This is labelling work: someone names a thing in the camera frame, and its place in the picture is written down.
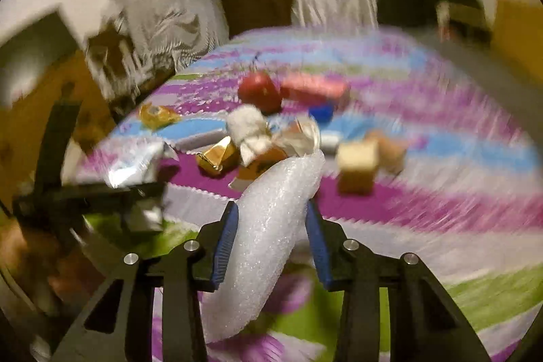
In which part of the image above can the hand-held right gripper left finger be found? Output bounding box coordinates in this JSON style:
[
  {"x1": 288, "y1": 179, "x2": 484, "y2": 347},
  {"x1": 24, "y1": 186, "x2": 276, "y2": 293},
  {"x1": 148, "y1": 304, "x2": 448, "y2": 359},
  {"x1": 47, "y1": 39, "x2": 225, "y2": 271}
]
[{"x1": 51, "y1": 200, "x2": 238, "y2": 362}]

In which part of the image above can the blue plastic cap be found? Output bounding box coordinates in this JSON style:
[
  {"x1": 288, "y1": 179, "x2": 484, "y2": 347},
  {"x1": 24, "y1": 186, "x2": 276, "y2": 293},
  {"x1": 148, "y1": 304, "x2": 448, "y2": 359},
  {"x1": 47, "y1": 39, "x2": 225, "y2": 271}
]
[{"x1": 309, "y1": 102, "x2": 336, "y2": 125}]

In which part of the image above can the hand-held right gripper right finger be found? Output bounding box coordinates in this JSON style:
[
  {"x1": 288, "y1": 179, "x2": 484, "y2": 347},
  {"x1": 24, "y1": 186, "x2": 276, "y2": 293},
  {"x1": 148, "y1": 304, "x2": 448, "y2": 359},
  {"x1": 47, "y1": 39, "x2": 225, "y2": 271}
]
[{"x1": 305, "y1": 198, "x2": 493, "y2": 362}]

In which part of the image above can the orange candy wrapper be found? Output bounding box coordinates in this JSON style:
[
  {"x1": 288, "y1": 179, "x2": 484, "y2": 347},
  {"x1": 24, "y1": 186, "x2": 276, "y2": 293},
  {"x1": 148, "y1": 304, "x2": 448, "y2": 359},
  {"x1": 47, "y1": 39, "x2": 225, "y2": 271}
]
[{"x1": 139, "y1": 102, "x2": 182, "y2": 130}]

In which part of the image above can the striped floral bedsheet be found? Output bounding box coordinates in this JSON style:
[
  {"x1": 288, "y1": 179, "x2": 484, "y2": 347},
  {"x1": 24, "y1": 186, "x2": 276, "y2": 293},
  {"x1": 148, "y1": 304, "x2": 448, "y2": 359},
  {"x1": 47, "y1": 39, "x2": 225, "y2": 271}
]
[{"x1": 72, "y1": 25, "x2": 543, "y2": 362}]

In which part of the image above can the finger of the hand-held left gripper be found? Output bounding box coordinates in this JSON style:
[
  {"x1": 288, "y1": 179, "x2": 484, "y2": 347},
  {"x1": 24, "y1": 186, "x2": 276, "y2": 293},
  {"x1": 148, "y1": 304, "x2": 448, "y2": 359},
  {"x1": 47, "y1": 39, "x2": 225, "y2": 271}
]
[{"x1": 84, "y1": 181, "x2": 167, "y2": 217}]

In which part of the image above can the black flat screen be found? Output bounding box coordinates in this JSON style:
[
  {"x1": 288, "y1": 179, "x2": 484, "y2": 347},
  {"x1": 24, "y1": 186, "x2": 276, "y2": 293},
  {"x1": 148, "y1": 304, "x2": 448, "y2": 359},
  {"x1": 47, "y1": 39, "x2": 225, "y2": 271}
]
[{"x1": 0, "y1": 8, "x2": 86, "y2": 108}]

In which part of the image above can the pink cardboard box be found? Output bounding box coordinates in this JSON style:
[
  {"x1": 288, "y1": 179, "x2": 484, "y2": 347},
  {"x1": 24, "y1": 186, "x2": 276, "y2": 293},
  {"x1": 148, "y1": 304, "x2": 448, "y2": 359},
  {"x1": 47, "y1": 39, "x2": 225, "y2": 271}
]
[{"x1": 280, "y1": 74, "x2": 351, "y2": 108}]

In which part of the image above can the wooden dresser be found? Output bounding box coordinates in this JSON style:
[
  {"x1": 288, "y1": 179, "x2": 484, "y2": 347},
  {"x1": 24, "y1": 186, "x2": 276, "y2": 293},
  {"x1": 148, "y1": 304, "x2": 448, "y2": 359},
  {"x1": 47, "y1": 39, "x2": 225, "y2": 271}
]
[{"x1": 0, "y1": 52, "x2": 115, "y2": 197}]

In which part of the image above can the grey blanket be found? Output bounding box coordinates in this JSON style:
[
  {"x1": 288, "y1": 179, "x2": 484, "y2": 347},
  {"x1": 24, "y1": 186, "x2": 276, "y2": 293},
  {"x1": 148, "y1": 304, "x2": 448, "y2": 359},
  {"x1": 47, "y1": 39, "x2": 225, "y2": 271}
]
[{"x1": 424, "y1": 27, "x2": 543, "y2": 121}]

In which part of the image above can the wooden chair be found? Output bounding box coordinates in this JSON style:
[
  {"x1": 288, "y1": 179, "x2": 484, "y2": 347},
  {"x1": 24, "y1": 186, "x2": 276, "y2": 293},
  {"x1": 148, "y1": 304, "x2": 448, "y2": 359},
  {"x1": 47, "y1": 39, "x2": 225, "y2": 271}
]
[{"x1": 85, "y1": 27, "x2": 141, "y2": 104}]

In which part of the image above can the orange snack packet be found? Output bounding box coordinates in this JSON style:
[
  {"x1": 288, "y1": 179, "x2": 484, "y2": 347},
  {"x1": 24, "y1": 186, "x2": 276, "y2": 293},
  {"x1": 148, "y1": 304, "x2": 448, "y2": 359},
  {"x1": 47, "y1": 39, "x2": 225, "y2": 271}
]
[{"x1": 231, "y1": 146, "x2": 291, "y2": 189}]

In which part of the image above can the white foam sheet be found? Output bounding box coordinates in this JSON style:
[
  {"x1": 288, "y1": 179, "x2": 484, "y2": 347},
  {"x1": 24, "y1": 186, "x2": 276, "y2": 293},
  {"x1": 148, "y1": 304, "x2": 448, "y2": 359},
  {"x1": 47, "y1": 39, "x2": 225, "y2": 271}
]
[{"x1": 199, "y1": 152, "x2": 326, "y2": 343}]

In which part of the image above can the grey yarn ball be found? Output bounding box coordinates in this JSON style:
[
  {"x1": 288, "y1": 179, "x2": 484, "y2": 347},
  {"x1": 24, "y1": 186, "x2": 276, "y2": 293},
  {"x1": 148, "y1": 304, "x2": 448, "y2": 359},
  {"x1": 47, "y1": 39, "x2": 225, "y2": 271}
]
[{"x1": 227, "y1": 105, "x2": 272, "y2": 146}]

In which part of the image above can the yellow sponge block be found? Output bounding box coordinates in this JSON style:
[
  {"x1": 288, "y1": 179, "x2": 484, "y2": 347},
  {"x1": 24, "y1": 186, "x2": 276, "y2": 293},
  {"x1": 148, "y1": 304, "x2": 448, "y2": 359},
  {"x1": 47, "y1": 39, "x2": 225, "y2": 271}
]
[{"x1": 336, "y1": 131, "x2": 408, "y2": 194}]

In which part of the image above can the light wooden board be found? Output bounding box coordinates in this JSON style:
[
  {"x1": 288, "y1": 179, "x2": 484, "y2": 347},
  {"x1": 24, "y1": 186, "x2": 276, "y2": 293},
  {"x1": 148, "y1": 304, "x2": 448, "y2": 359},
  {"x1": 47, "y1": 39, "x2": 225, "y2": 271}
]
[{"x1": 494, "y1": 0, "x2": 543, "y2": 61}]

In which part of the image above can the silver foil snack wrapper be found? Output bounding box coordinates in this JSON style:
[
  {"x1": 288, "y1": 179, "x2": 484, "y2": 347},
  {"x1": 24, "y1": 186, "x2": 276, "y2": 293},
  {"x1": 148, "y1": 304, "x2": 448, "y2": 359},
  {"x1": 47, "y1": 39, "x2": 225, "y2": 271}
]
[{"x1": 80, "y1": 139, "x2": 179, "y2": 233}]

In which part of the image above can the grey striped bedding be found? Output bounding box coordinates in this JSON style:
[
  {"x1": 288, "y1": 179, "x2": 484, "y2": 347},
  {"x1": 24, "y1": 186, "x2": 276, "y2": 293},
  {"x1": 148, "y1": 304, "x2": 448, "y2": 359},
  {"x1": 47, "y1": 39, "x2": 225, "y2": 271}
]
[{"x1": 85, "y1": 0, "x2": 232, "y2": 108}]

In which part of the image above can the gold foil wrapper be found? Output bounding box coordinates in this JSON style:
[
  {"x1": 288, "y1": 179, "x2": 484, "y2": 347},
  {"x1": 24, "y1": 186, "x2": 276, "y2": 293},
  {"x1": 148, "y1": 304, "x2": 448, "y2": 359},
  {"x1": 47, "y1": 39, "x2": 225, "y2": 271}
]
[{"x1": 195, "y1": 136, "x2": 240, "y2": 176}]

